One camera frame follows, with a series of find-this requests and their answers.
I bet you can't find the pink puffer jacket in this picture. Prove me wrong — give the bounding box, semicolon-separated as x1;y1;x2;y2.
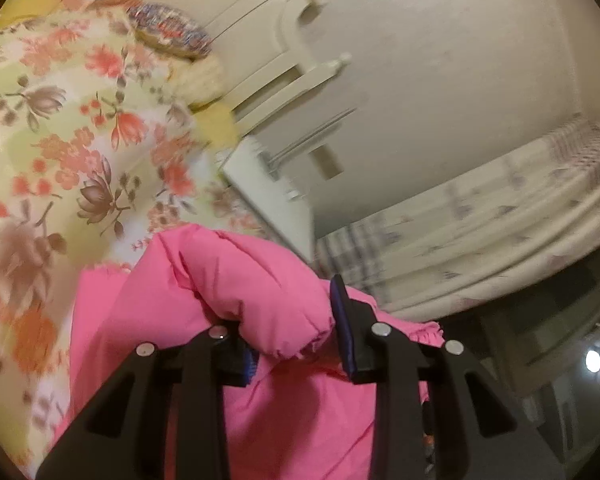
55;223;444;480

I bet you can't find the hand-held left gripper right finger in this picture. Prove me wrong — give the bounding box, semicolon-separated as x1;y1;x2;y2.
329;274;567;480

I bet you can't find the pale yellow pillow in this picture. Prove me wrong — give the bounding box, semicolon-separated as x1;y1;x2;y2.
167;54;227;108

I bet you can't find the yellow-green pillow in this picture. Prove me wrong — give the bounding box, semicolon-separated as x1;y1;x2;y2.
192;101;242;152

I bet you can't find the beige wall socket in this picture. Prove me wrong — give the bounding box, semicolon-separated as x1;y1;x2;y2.
309;144;344;179

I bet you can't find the floral quilt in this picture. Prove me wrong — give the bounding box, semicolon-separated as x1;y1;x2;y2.
0;0;286;467

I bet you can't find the white wooden headboard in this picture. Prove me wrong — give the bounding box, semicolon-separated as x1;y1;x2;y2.
125;0;354;132

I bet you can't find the dark window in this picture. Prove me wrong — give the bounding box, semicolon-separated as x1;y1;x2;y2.
420;257;600;466

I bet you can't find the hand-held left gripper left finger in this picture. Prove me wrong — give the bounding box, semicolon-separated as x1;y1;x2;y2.
35;322;254;480

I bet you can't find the round patterned cushion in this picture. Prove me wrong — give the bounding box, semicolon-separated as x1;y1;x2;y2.
125;2;214;59

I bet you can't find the white nightstand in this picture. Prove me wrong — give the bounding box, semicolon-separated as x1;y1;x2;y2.
219;136;317;264

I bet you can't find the boat print curtain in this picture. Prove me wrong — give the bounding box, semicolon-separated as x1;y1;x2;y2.
314;114;600;322

